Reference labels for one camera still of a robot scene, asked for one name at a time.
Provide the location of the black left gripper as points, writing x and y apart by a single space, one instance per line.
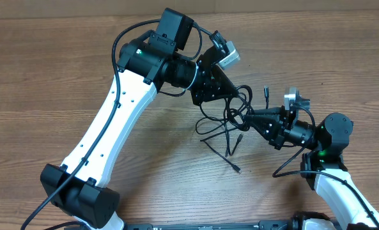
209 89

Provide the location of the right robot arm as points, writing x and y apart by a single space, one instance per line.
321 148

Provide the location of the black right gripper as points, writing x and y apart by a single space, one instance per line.
272 120

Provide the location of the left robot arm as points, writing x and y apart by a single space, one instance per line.
79 185

